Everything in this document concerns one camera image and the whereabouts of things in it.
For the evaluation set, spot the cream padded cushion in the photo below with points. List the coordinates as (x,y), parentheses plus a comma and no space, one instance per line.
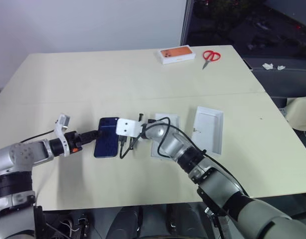
(298,112)

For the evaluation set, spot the dark grey side bench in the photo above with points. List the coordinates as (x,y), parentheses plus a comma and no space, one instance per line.
(280,82)

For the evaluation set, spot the crumpled white tissue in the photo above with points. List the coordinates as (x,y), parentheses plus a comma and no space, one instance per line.
(267,66)
(281,67)

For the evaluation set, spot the dark window pane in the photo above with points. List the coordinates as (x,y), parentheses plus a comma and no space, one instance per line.
(247,22)

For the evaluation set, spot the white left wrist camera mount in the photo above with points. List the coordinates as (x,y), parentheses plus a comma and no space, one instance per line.
(59,129)

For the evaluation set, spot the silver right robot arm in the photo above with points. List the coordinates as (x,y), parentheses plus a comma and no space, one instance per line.
(173,145)

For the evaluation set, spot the white phone box base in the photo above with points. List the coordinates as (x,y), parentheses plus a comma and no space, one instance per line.
(173,119)

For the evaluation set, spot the dark blue smartphone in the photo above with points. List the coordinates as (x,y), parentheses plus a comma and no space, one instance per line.
(105,147)

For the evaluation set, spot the white phone box lid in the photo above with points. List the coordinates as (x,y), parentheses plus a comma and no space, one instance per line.
(209,129)

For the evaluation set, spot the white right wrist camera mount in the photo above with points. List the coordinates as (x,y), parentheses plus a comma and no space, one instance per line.
(128,128)

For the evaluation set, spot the phone box with orange print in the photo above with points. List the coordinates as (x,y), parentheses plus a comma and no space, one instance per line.
(176,54)

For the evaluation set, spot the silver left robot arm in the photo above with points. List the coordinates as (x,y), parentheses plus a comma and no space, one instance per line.
(18,154)

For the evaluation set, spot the grey window frame post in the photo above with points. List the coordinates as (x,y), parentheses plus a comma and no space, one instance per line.
(185,22)

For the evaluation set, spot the dark rounded shape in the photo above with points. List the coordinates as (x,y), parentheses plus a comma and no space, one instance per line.
(125,220)

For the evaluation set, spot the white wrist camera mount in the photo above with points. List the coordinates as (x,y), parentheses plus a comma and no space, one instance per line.
(128,128)
(59,129)

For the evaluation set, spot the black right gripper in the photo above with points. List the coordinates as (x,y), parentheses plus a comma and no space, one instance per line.
(122,141)

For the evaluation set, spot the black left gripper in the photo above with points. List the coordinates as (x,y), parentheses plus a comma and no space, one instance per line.
(73,142)

